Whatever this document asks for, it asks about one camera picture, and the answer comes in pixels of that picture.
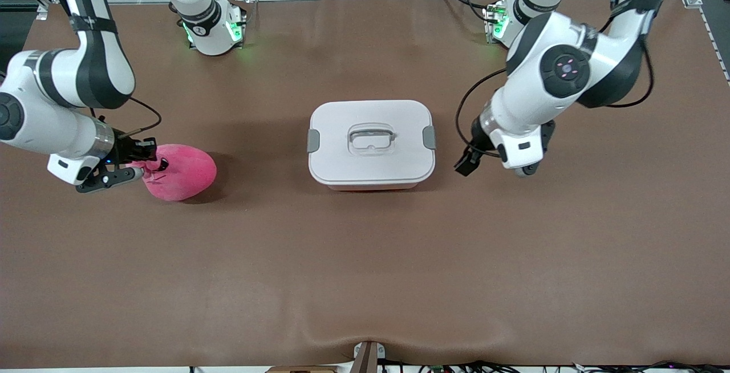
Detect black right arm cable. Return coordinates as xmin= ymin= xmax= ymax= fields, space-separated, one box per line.
xmin=91 ymin=96 xmax=163 ymax=139

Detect metal table edge clamp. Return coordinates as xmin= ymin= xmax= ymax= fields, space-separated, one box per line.
xmin=352 ymin=340 xmax=386 ymax=373

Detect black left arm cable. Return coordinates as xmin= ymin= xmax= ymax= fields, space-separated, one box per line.
xmin=455 ymin=0 xmax=655 ymax=158

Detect pink translucent storage box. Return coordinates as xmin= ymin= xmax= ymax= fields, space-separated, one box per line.
xmin=327 ymin=181 xmax=421 ymax=192

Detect brown table mat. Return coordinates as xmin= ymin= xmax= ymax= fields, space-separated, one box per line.
xmin=0 ymin=0 xmax=730 ymax=369

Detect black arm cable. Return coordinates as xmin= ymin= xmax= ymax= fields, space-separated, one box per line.
xmin=455 ymin=0 xmax=655 ymax=158
xmin=91 ymin=96 xmax=163 ymax=139

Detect pink plush toy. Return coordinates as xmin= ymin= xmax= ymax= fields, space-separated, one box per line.
xmin=127 ymin=144 xmax=218 ymax=202

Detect white box lid grey latches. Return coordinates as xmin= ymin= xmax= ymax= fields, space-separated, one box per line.
xmin=307 ymin=100 xmax=437 ymax=187

